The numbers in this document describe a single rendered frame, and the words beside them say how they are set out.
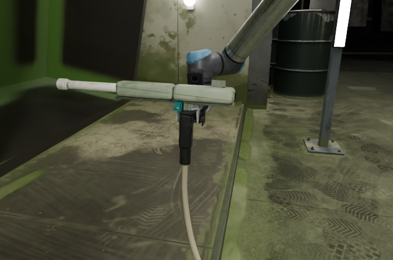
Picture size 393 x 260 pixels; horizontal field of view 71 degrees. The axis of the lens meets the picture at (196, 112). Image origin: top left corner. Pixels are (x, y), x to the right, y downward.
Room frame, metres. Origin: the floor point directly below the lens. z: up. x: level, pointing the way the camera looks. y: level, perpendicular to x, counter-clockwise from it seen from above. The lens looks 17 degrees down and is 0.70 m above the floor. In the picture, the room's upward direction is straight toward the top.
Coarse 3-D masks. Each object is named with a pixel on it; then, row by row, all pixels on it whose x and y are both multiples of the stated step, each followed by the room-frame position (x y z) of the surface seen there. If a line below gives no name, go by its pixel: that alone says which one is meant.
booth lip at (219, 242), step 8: (240, 120) 1.98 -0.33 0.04; (240, 128) 1.81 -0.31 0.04; (240, 136) 1.67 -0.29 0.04; (232, 160) 1.32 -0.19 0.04; (232, 168) 1.23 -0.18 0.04; (232, 176) 1.15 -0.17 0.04; (232, 184) 1.09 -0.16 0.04; (224, 200) 0.96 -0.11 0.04; (224, 208) 0.91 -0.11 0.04; (224, 216) 0.86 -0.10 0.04; (224, 224) 0.82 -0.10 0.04; (216, 232) 0.78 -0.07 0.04; (224, 232) 0.79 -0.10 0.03; (216, 240) 0.74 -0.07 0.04; (216, 248) 0.71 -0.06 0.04; (216, 256) 0.67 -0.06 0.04
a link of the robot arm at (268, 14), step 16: (272, 0) 0.87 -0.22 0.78; (288, 0) 0.85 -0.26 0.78; (256, 16) 0.92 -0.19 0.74; (272, 16) 0.89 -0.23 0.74; (240, 32) 0.97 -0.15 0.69; (256, 32) 0.93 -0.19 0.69; (224, 48) 1.05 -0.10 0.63; (240, 48) 0.98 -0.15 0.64; (224, 64) 1.01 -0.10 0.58; (240, 64) 1.03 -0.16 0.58
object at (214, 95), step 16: (64, 80) 0.75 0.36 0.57; (128, 96) 0.70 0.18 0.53; (144, 96) 0.69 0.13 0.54; (160, 96) 0.68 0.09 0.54; (176, 96) 0.67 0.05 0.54; (192, 96) 0.67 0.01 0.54; (208, 96) 0.66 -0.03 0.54; (224, 96) 0.65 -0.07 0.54; (192, 112) 0.66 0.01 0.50; (192, 128) 0.68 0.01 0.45
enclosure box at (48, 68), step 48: (0, 0) 0.83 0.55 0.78; (48, 0) 1.02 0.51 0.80; (96, 0) 0.99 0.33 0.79; (144, 0) 0.94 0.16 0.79; (0, 48) 0.83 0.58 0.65; (48, 48) 1.03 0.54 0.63; (96, 48) 1.00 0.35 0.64; (0, 96) 0.76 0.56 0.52; (48, 96) 0.83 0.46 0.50; (96, 96) 0.92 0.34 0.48; (0, 144) 0.52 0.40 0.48; (48, 144) 0.53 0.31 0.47
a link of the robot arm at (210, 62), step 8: (192, 56) 0.97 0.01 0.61; (200, 56) 0.96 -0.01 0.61; (208, 56) 0.98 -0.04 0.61; (216, 56) 1.01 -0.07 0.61; (192, 64) 0.96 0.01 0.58; (200, 64) 0.96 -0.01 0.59; (208, 64) 0.97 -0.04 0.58; (216, 64) 0.99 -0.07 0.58; (208, 72) 0.96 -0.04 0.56; (216, 72) 1.00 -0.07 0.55; (208, 80) 0.96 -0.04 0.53
